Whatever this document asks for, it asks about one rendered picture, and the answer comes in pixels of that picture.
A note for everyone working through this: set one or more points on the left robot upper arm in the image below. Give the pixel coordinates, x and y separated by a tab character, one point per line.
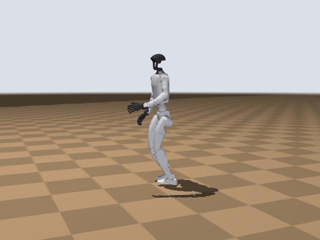
164	79

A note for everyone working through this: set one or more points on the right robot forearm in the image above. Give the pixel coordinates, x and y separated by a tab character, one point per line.
150	109

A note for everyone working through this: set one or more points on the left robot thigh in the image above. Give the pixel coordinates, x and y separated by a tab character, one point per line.
160	133

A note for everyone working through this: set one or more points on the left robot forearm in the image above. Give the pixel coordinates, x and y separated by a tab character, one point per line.
156	101

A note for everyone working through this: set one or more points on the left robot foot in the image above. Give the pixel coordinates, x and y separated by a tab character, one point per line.
167	181

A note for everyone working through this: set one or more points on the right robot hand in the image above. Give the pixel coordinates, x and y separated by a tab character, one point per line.
142	116

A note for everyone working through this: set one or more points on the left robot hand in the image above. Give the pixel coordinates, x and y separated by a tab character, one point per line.
135	107

